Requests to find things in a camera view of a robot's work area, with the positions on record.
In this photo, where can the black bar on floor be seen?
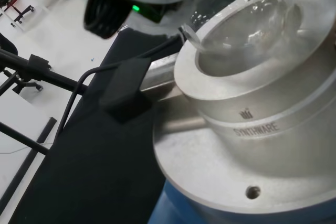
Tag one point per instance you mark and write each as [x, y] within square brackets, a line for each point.
[34, 155]

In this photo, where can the black bench cloth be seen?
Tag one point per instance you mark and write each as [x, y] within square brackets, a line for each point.
[99, 169]

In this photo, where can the heater with blue base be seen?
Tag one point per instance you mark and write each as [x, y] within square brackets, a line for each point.
[249, 142]

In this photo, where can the black tripod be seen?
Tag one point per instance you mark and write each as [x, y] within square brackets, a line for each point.
[55, 78]

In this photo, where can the black office chair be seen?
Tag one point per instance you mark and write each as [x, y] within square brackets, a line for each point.
[15, 5]

